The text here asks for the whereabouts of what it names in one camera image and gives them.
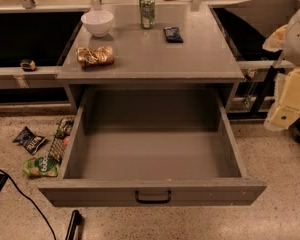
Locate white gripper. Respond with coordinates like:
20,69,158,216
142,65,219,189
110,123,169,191
264,67,300,131

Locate crushed orange can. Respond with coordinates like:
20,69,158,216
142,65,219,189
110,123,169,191
76,46,114,68

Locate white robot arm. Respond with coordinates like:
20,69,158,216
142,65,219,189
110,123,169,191
262,9,300,131

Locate open grey top drawer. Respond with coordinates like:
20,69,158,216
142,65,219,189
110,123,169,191
38,87,266,207

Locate green soda can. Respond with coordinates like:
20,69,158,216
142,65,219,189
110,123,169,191
139,0,155,29

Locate grey drawer cabinet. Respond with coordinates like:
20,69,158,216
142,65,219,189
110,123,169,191
57,2,243,107

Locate black stand tray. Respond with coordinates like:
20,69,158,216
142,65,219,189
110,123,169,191
211,0,300,61

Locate dark blue snack packet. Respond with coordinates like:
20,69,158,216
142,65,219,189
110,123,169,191
164,27,183,43

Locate white bowl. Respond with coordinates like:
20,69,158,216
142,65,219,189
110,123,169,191
81,10,114,37

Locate green patterned chip bag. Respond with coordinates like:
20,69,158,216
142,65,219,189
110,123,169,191
54,118,74,139

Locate checkered snack packet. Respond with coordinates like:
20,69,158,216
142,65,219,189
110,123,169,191
48,138,66,164

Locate black rod on floor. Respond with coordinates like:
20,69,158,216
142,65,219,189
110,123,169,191
65,210,82,240

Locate green snack bag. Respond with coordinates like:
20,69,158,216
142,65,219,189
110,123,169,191
22,156,59,177

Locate blue chip bag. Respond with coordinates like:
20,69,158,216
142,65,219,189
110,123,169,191
13,126,46,155

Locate yellow black tape measure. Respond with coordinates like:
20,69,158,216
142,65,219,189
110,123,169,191
20,59,36,71

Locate black drawer handle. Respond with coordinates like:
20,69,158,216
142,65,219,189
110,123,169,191
135,190,172,205

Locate black cable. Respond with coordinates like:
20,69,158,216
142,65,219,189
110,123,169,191
0,167,58,240

